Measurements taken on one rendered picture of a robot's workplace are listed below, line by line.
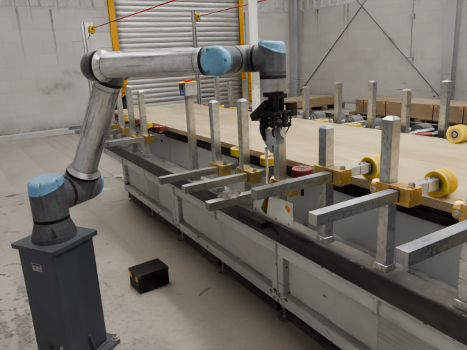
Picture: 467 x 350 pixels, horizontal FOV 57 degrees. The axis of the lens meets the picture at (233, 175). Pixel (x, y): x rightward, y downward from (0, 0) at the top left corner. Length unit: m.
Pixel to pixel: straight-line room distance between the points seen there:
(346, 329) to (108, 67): 1.43
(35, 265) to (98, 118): 0.69
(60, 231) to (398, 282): 1.36
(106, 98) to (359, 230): 1.13
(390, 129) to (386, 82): 8.98
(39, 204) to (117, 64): 0.71
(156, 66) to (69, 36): 7.97
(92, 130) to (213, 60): 0.75
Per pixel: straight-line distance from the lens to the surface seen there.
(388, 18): 10.19
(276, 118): 1.45
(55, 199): 1.95
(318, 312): 2.11
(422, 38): 9.70
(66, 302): 2.04
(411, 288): 1.29
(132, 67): 1.55
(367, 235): 1.67
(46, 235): 1.98
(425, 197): 1.39
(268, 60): 1.43
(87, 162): 1.99
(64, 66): 9.37
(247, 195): 1.51
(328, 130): 1.39
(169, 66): 1.46
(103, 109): 1.86
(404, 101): 2.56
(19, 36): 9.26
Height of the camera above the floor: 1.32
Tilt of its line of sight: 15 degrees down
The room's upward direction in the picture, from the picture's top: 3 degrees counter-clockwise
